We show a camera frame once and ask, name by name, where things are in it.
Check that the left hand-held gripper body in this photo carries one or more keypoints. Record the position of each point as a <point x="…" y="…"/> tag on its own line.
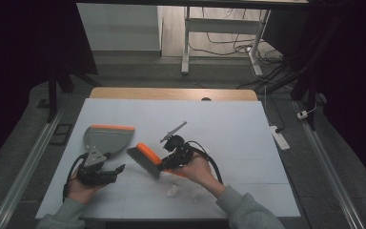
<point x="92" y="168"/>

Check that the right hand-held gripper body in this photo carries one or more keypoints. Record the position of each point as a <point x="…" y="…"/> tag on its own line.
<point x="178" y="146"/>

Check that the orange brush with grey bristles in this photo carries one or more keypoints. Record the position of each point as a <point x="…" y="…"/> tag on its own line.
<point x="151" y="155"/>

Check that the white tissue pieces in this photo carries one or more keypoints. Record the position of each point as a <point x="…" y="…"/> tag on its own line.
<point x="172" y="191"/>

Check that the grey dustpan with orange edge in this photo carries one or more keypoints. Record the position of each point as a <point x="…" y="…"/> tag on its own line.
<point x="108" y="138"/>

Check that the person's left hand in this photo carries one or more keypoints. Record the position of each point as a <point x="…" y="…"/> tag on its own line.
<point x="81" y="191"/>

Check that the person's right hand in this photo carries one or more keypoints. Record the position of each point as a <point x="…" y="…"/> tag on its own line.
<point x="200" y="173"/>

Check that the white board table cover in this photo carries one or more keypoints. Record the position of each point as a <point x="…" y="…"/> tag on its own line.
<point x="219" y="127"/>

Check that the wooden table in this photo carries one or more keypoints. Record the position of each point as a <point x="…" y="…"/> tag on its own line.
<point x="139" y="93"/>

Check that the black stand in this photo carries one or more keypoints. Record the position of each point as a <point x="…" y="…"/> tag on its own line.
<point x="53" y="92"/>

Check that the white power strip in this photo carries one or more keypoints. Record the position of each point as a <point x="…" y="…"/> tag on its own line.
<point x="280" y="138"/>

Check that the small white adapter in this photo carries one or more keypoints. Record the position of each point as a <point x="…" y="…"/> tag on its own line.
<point x="302" y="114"/>

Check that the white panel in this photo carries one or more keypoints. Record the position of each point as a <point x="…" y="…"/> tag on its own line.
<point x="120" y="28"/>

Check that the dark curtain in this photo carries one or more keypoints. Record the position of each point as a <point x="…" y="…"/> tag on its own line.
<point x="19" y="47"/>
<point x="349" y="63"/>

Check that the metal floor rail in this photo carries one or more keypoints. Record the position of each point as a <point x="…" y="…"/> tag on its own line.
<point x="330" y="165"/>
<point x="25" y="165"/>

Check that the white desk frame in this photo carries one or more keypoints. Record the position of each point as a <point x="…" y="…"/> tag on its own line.
<point x="222" y="25"/>

